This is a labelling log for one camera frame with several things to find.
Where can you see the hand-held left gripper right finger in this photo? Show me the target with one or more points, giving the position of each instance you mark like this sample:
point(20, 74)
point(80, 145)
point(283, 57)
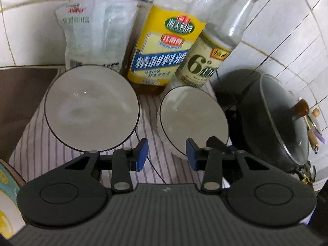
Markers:
point(191, 155)

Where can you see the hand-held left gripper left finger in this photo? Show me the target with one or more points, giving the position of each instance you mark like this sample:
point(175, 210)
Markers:
point(142, 156)

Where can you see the white ribbed bowl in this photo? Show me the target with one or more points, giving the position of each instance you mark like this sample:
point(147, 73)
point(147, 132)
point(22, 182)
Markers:
point(92, 107)
point(193, 115)

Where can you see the black wok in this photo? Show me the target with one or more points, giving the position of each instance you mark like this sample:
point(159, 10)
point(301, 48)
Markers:
point(251, 123)

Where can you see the yellow cap vinegar bottle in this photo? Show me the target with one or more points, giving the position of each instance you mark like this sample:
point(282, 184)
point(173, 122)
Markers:
point(202, 61)

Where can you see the glass wok lid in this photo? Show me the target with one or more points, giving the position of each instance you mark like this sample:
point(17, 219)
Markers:
point(284, 123)

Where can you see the yellow label cooking wine bottle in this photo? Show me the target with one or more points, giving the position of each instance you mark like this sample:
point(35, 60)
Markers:
point(161, 56)

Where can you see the clear plastic salt bag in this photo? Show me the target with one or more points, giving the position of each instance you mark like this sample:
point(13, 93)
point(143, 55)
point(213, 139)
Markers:
point(97, 30)

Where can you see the blue fried egg plate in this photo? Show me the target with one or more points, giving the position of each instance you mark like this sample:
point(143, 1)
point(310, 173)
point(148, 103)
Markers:
point(7, 199)

